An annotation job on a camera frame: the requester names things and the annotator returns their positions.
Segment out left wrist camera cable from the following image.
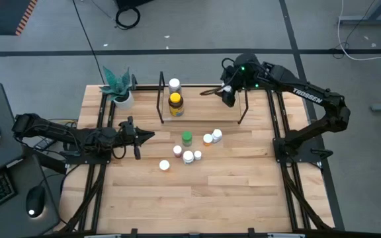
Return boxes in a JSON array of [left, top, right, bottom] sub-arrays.
[[110, 143, 128, 161]]

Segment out white floor cable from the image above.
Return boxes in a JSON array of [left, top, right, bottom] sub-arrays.
[[337, 0, 381, 62]]

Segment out multivitamin gummies bottle white cap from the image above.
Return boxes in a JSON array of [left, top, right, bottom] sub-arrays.
[[168, 77, 183, 95]]

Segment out black aluminium table frame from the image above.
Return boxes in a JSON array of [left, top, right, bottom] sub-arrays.
[[56, 82, 337, 238]]

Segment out black floor cable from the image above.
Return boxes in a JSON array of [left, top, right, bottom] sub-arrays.
[[71, 0, 106, 84]]

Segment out potted snake plant white pot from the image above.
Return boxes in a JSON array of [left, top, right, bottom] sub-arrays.
[[99, 65, 136, 110]]

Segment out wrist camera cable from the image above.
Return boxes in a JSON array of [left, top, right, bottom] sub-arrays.
[[110, 143, 128, 161], [198, 85, 226, 97]]

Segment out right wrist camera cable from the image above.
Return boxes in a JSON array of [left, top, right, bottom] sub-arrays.
[[198, 85, 226, 97]]

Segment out wooden shelf black wire frame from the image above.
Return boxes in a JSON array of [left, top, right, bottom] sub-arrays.
[[155, 71, 249, 126]]

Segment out black computer mouse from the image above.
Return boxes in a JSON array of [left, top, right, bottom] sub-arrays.
[[25, 185, 46, 219]]

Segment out fish oil bottle yellow cap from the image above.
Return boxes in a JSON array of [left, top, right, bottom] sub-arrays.
[[168, 92, 185, 118]]

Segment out black equipment case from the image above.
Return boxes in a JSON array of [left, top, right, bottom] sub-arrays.
[[116, 0, 155, 9]]

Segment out coiled black cable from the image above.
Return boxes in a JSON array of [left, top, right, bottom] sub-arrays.
[[114, 5, 142, 30]]

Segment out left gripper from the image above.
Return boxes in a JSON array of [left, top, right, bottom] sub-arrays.
[[119, 115, 155, 161]]

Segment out green cap pill bottle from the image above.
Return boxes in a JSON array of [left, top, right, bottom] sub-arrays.
[[181, 131, 193, 147]]

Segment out large dark-label bottle white cap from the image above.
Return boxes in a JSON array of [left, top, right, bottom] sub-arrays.
[[182, 150, 195, 165]]

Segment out black floor mat orange stripes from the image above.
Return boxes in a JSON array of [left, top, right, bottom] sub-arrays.
[[0, 0, 39, 37]]

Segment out white melatonin bottle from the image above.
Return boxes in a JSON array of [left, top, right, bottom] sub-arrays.
[[211, 128, 224, 144]]

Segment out silver metal bracket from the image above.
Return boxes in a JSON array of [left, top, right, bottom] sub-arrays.
[[83, 233, 122, 238], [267, 233, 306, 238]]

